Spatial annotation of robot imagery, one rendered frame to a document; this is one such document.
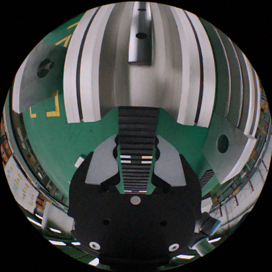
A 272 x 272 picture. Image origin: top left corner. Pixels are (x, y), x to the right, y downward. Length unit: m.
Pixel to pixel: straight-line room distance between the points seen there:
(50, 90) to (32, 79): 0.06
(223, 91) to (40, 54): 0.28
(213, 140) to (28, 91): 0.31
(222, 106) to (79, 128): 0.25
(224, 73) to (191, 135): 0.14
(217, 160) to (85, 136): 0.24
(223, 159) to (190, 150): 0.08
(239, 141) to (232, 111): 0.05
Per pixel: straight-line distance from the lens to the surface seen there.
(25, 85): 0.15
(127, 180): 0.19
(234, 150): 0.16
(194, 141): 0.19
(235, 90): 0.17
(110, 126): 0.15
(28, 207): 3.47
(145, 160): 0.15
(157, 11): 0.16
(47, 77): 0.18
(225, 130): 0.17
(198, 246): 0.70
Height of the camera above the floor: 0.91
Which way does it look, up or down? 59 degrees down
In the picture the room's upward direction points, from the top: 178 degrees counter-clockwise
